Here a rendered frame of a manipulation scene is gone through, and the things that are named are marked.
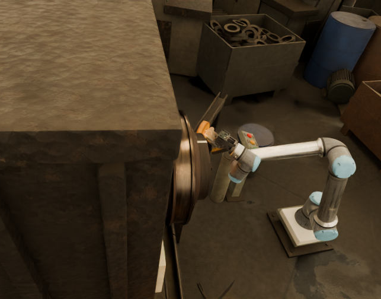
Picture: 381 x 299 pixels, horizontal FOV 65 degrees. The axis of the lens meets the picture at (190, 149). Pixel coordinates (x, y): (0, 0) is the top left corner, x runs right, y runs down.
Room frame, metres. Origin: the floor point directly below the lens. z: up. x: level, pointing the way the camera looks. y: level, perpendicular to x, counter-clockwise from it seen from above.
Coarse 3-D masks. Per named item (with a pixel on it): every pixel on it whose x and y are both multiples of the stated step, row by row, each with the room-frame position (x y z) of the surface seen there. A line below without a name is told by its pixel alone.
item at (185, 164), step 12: (192, 144) 0.77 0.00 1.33; (180, 156) 0.73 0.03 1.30; (192, 156) 0.74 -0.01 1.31; (180, 168) 0.70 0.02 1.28; (192, 168) 0.70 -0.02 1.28; (180, 180) 0.67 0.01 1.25; (192, 180) 0.68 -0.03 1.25; (180, 192) 0.65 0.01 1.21; (192, 192) 0.66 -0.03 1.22; (180, 204) 0.64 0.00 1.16; (192, 204) 0.64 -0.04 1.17; (180, 216) 0.64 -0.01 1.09
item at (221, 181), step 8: (224, 152) 1.64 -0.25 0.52; (224, 160) 1.59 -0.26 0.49; (224, 168) 1.58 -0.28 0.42; (216, 176) 1.62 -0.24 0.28; (224, 176) 1.58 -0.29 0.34; (216, 184) 1.59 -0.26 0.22; (224, 184) 1.58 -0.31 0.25; (216, 192) 1.58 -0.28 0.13; (224, 192) 1.59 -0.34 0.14; (216, 200) 1.58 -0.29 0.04
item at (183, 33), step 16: (160, 0) 3.47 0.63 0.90; (176, 0) 3.61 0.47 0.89; (192, 0) 3.71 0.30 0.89; (208, 0) 3.82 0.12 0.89; (160, 16) 3.47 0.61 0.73; (176, 16) 3.48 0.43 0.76; (192, 16) 3.41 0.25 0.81; (208, 16) 3.42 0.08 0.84; (160, 32) 3.46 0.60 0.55; (176, 32) 3.48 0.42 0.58; (192, 32) 3.49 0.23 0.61; (176, 48) 3.48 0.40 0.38; (192, 48) 3.50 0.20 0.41; (176, 64) 3.48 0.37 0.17; (192, 64) 3.50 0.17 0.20
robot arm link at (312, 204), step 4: (316, 192) 1.51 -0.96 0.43; (320, 192) 1.52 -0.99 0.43; (312, 196) 1.46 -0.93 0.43; (316, 196) 1.46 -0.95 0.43; (320, 196) 1.47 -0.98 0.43; (308, 200) 1.47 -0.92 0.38; (312, 200) 1.43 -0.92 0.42; (316, 200) 1.43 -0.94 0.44; (320, 200) 1.43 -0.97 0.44; (304, 204) 1.49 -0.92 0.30; (308, 204) 1.44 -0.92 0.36; (312, 204) 1.42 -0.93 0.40; (316, 204) 1.40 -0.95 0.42; (304, 208) 1.45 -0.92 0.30; (308, 208) 1.41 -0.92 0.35; (312, 208) 1.39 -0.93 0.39; (316, 208) 1.38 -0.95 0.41; (304, 212) 1.43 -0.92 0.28; (308, 212) 1.39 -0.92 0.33; (308, 216) 1.40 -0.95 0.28
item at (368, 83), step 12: (360, 84) 3.02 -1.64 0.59; (372, 84) 3.08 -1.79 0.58; (360, 96) 2.95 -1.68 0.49; (372, 96) 2.84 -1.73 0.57; (348, 108) 2.99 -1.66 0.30; (360, 108) 2.87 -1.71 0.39; (372, 108) 2.77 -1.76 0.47; (348, 120) 2.91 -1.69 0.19; (360, 120) 2.80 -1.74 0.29; (372, 120) 2.70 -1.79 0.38; (348, 132) 2.88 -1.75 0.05; (360, 132) 2.73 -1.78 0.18; (372, 132) 2.63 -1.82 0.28; (372, 144) 2.56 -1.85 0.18
